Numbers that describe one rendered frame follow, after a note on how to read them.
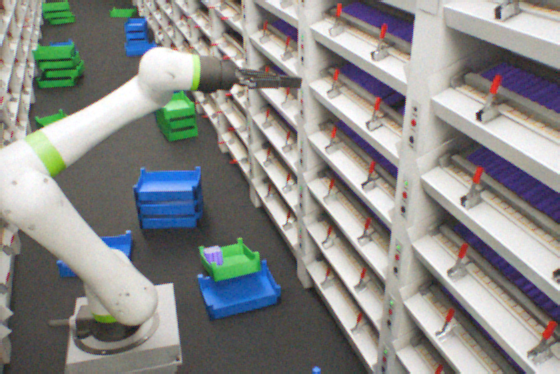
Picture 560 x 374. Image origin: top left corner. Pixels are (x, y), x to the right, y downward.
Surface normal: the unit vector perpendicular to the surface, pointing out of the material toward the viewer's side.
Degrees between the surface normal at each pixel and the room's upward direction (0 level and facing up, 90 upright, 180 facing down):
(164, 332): 5
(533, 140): 21
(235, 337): 0
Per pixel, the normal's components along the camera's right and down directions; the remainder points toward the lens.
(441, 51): 0.36, 0.47
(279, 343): 0.00, -0.86
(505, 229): -0.33, -0.74
